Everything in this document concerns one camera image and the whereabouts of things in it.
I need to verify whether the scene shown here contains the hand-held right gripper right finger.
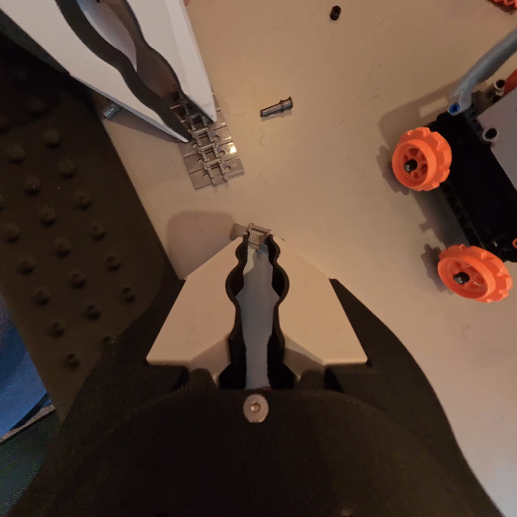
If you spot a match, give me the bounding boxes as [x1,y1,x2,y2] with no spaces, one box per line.
[267,235,368,388]

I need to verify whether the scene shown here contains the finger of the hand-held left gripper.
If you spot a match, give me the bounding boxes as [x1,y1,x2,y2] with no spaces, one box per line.
[108,0,218,123]
[0,0,191,143]

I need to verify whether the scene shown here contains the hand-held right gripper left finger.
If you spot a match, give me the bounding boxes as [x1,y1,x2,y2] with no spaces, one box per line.
[146,234,248,388]

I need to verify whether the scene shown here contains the grey clip plate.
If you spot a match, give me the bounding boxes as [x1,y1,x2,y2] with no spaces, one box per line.
[230,222,272,251]

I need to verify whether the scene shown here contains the small black pin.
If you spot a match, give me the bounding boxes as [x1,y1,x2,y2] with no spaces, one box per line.
[260,97,293,118]

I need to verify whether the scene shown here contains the grey clip plate assembly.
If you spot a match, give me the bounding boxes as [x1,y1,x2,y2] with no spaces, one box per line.
[170,91,245,190]

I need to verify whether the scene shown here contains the black dimpled foam pad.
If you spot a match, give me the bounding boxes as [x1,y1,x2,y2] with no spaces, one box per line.
[0,32,182,421]

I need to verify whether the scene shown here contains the person's leg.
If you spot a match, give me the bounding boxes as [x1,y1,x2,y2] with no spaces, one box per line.
[0,295,53,437]

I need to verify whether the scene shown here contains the black toy car orange wheels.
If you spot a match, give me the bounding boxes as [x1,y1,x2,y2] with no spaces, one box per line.
[392,28,517,303]

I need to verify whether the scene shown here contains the dark green cloth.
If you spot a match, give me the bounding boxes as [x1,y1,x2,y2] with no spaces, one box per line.
[0,408,61,517]

